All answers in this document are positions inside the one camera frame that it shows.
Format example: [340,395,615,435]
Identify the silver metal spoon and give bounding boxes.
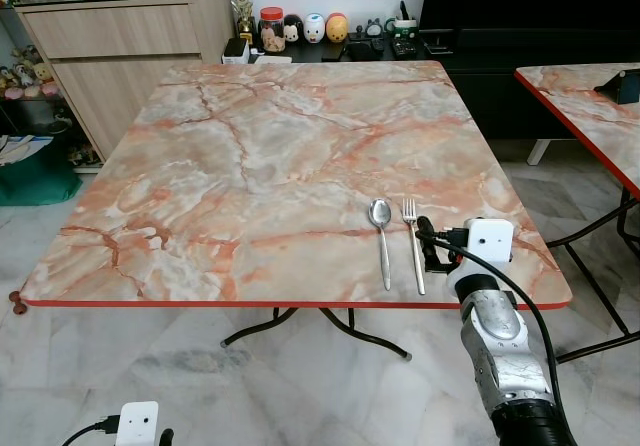
[368,198,394,292]

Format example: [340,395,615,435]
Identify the silver metal fork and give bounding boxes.
[401,198,427,296]

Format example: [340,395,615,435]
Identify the marble pattern folding table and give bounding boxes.
[20,59,574,360]
[514,64,640,362]

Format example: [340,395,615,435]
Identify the black remote control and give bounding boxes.
[390,36,421,60]

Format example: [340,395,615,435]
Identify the green mug with pens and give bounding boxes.
[386,1,419,42]

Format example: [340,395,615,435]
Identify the yellow egg figurine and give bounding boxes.
[325,12,350,45]

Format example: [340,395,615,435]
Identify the black phone stand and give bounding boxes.
[594,69,640,105]

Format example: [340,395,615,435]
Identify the white egg figurine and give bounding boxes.
[303,13,327,45]

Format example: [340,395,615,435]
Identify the black television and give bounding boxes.
[418,0,640,57]

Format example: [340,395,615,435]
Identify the black mouse figurine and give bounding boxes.
[282,14,304,45]

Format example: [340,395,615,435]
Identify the red lid glass jar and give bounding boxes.
[258,6,287,53]

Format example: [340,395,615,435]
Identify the small white box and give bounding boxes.
[222,38,251,65]

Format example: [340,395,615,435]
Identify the green bag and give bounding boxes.
[0,136,83,207]

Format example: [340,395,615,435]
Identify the gold trophy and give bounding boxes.
[230,0,255,42]

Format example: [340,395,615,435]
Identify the light wooden cabinet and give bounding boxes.
[15,0,236,162]

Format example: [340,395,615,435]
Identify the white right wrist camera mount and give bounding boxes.
[466,219,515,265]

